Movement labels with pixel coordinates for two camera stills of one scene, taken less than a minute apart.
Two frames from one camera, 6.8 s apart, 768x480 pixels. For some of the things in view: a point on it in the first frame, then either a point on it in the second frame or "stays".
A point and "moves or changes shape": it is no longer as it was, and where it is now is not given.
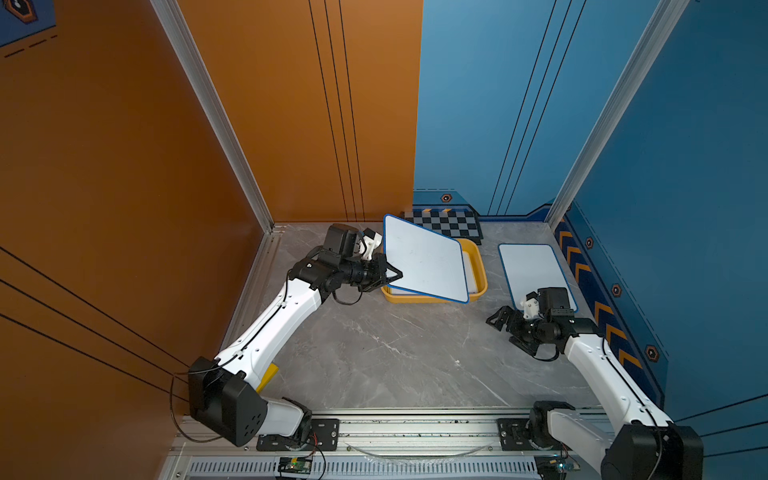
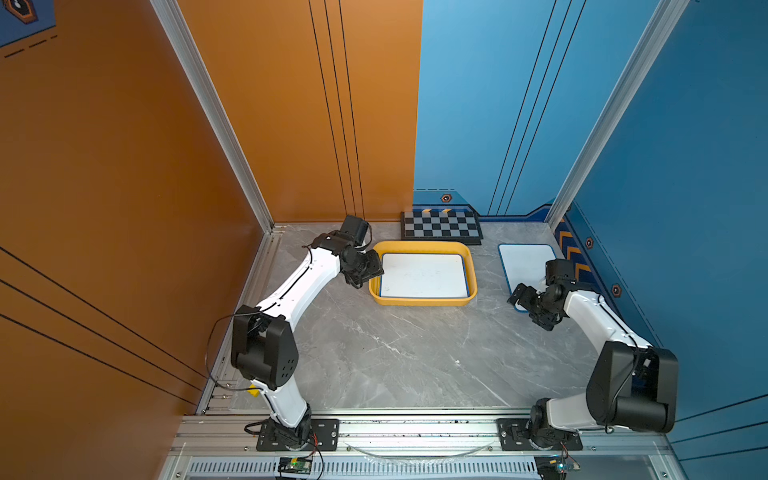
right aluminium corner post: x=653 y=41 stays
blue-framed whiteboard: x=431 y=262 moves or changes shape
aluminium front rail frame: x=376 y=445 stays
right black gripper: x=504 y=312 → x=543 y=320
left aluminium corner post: x=175 y=23 stays
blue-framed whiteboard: x=529 y=267 stays
